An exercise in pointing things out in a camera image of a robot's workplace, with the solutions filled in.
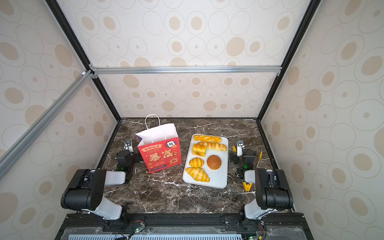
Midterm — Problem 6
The red paper gift bag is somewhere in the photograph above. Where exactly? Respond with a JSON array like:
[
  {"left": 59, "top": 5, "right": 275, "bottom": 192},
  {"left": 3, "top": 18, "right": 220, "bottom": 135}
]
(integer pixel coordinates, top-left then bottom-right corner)
[{"left": 136, "top": 119, "right": 182, "bottom": 174}]

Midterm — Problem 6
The square yellow toast bread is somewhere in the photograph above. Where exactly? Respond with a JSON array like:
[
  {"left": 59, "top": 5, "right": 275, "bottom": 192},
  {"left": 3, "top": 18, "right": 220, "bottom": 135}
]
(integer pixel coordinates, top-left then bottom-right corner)
[{"left": 192, "top": 144, "right": 207, "bottom": 158}]

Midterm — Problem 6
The small oval striped bread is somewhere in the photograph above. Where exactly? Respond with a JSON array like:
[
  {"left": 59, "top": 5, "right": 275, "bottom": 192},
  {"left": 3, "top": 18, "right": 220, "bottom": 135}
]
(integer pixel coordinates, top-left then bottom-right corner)
[{"left": 189, "top": 158, "right": 205, "bottom": 168}]

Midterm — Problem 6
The golden croissant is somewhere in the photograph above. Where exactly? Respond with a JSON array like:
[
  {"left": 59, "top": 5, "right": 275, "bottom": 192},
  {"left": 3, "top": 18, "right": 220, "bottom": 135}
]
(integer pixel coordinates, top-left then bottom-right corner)
[{"left": 186, "top": 168, "right": 210, "bottom": 183}]

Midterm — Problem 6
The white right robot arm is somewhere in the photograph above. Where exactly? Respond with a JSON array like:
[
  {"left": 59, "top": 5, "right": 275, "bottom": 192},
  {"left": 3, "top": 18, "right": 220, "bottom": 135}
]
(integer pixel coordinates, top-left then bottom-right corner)
[{"left": 230, "top": 146, "right": 294, "bottom": 220}]

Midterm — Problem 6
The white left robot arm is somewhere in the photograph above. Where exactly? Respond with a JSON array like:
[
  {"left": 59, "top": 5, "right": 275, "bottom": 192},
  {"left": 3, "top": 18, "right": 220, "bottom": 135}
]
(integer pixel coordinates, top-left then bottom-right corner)
[{"left": 61, "top": 150, "right": 143, "bottom": 221}]

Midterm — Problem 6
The long striped bread roll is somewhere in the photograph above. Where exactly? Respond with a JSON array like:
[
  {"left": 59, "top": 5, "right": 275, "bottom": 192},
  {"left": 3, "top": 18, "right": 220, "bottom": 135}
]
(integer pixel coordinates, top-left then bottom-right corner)
[{"left": 198, "top": 142, "right": 228, "bottom": 152}]

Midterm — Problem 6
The long twisted bread top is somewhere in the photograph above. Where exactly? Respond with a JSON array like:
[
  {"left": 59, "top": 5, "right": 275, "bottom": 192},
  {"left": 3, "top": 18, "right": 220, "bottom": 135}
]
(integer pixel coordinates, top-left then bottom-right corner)
[{"left": 194, "top": 135, "right": 222, "bottom": 143}]

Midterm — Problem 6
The round brown bun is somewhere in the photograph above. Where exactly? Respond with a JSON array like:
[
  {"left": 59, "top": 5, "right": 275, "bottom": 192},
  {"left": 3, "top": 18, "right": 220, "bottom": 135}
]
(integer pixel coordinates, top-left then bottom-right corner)
[{"left": 207, "top": 155, "right": 222, "bottom": 170}]

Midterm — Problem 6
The white rectangular tray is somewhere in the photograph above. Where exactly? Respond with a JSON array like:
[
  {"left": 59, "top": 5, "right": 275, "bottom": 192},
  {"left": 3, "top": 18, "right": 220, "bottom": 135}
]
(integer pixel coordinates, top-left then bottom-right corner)
[{"left": 183, "top": 134, "right": 229, "bottom": 189}]

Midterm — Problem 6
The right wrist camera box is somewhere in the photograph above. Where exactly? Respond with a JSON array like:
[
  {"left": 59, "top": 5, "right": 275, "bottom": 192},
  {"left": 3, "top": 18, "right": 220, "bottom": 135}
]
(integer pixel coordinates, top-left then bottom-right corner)
[{"left": 236, "top": 140, "right": 245, "bottom": 157}]

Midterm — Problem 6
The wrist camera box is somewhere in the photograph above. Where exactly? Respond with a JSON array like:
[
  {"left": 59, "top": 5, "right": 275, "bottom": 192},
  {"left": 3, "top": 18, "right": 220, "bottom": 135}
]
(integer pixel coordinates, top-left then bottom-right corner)
[
  {"left": 124, "top": 141, "right": 134, "bottom": 153},
  {"left": 236, "top": 140, "right": 245, "bottom": 157}
]

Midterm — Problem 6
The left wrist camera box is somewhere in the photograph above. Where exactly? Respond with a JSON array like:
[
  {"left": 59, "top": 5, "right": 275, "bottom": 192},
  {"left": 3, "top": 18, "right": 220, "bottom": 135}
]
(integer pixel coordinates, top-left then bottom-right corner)
[{"left": 124, "top": 141, "right": 134, "bottom": 153}]

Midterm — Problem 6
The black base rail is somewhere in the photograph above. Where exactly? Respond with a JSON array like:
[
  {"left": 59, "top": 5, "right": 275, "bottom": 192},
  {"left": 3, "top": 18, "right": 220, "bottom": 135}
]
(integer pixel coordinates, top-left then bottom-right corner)
[{"left": 55, "top": 213, "right": 313, "bottom": 240}]

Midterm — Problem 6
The horizontal aluminium rail back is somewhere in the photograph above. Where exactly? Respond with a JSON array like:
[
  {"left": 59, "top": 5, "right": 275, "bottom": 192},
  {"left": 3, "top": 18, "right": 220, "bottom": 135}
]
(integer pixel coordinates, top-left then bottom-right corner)
[{"left": 92, "top": 66, "right": 282, "bottom": 75}]

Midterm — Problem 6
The diagonal aluminium rail left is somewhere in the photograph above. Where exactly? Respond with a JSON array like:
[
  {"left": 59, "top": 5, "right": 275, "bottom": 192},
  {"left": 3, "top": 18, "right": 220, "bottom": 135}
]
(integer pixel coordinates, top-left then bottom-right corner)
[{"left": 1, "top": 70, "right": 93, "bottom": 178}]

